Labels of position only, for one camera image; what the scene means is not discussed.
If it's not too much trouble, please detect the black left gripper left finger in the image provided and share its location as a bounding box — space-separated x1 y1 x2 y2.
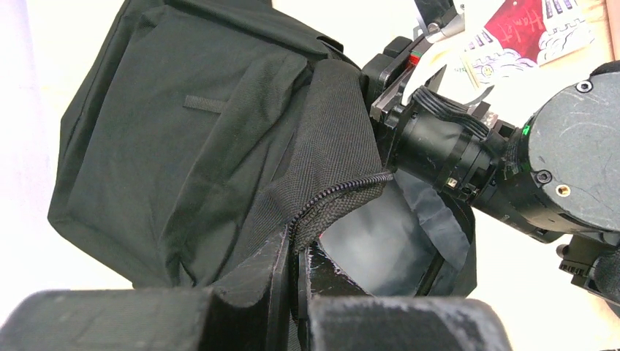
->
1 234 289 350

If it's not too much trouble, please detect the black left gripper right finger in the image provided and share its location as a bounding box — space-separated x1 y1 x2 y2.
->
296 244 511 351

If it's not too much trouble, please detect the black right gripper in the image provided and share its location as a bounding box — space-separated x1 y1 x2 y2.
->
363 37 514 201

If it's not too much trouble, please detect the white red castle book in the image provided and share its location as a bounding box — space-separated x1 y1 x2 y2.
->
420 1 594 91

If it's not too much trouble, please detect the black student backpack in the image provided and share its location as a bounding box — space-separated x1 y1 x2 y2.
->
48 1 477 296

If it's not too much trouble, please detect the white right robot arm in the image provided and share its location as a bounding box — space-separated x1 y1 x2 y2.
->
363 37 619 306

